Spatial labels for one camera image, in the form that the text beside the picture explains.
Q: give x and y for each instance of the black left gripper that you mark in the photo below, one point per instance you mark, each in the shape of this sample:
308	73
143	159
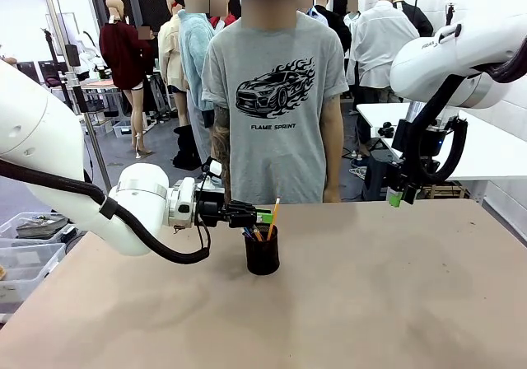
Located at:
212	212

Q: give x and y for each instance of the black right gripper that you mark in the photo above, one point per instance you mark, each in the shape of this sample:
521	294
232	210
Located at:
418	159

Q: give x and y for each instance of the yellow pencil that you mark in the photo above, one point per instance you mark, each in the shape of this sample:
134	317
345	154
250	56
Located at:
273	218

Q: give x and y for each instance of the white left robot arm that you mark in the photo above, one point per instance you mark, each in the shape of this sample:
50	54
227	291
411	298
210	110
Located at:
82	179

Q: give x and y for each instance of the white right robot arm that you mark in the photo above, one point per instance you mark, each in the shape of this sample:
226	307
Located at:
461	60

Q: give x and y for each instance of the person's left forearm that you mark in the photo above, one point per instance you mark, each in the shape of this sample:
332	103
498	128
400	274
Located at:
332	146

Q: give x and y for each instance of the tattooed right forearm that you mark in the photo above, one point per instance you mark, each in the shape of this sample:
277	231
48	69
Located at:
220	138

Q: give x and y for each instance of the blue pen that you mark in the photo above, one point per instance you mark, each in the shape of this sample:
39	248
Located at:
247	233

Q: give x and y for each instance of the orange pen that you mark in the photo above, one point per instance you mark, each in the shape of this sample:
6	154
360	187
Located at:
257	234

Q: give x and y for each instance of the black mesh pen holder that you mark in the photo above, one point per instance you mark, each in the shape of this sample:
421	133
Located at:
262	255

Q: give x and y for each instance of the person's left hand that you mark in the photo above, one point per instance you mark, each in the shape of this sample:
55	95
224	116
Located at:
332	194

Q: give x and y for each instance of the wooden pallet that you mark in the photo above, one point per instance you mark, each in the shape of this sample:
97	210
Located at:
446	191

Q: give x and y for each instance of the person in grey t-shirt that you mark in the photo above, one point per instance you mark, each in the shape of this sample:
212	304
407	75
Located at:
280	159

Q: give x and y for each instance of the large white side table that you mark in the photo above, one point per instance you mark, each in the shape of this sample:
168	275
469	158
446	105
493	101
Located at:
490	150

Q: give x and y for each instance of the grey floor crate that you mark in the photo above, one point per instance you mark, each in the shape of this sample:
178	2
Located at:
123	129

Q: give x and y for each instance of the mannequin in white shirt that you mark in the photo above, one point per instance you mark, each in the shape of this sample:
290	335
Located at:
383	43

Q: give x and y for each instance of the mannequin in light blue fleece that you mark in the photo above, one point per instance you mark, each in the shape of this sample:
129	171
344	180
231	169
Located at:
193	56

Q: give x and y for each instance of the mannequin in cream shirt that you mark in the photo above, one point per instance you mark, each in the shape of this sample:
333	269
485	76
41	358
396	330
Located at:
169	52

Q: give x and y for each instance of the mannequin in black jacket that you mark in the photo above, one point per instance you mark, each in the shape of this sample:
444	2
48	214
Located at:
418	15

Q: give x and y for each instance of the mannequin in black coat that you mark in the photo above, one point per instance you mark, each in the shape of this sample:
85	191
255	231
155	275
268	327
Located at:
335	19

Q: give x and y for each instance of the mannequin in red jacket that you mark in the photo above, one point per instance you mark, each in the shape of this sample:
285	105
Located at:
224	17

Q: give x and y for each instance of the background work table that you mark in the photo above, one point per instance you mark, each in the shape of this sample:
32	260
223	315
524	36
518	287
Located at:
99	83

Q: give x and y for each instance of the mannequin in dark red sweater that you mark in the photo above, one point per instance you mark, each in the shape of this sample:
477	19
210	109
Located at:
123	52

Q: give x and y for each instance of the clear plastic storage bin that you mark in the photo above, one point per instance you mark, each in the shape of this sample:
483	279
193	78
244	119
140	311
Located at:
41	225
29	262

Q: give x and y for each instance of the metal pole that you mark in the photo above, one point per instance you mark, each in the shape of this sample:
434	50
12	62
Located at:
70	64

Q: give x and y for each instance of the black tripod stand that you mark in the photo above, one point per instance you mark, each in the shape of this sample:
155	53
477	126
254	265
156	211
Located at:
55	60

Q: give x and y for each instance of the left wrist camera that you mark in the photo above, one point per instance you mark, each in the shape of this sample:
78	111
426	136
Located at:
212	175

